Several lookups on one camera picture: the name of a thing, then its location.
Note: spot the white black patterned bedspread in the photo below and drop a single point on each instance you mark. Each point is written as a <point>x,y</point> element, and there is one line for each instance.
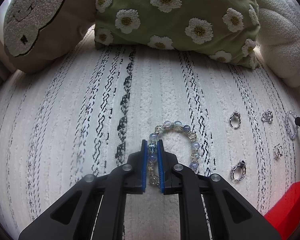
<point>91,109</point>

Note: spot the green daisy pillow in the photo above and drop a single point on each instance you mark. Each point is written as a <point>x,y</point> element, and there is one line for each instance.
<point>224,30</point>

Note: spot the white pumpkin plush pillow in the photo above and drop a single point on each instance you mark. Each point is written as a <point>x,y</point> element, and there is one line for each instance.
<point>279,39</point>

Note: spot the red jewelry box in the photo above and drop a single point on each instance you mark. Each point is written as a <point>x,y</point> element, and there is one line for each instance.
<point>284,216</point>

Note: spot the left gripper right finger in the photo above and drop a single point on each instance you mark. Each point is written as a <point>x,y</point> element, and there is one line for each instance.
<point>209,207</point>

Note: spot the beige sheep face pillow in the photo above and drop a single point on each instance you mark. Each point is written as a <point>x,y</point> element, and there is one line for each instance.
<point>36,32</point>

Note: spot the small silver ear cuff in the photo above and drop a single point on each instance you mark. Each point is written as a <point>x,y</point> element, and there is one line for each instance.
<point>278,151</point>

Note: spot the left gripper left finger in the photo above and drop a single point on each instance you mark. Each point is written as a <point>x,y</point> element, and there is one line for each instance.
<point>94,208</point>

